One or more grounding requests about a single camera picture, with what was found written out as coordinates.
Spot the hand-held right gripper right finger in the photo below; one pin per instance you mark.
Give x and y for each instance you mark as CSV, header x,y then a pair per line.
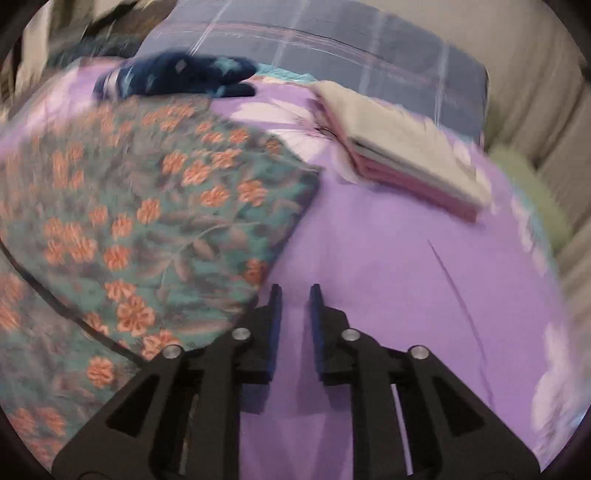
x,y
316,323

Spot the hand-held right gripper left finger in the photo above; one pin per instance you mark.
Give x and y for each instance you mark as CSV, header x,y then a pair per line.
x,y
277,318

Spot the teal floral shorts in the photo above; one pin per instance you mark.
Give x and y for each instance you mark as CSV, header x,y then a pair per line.
x,y
138,207

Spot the purple floral bed sheet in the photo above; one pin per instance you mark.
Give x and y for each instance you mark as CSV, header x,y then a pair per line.
x,y
392,277

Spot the folded pink garment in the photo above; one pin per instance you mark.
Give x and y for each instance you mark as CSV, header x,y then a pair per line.
x,y
415,187

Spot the folded cream garment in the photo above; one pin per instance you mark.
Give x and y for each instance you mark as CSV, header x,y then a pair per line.
x,y
406,138

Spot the light green fluffy cloth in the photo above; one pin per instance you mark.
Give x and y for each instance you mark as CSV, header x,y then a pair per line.
x,y
535,189

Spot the navy blue patterned garment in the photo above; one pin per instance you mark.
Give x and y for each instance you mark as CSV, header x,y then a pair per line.
x,y
175,74

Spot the grey plaid pillow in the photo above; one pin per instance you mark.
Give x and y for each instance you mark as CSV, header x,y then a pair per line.
x,y
332,41

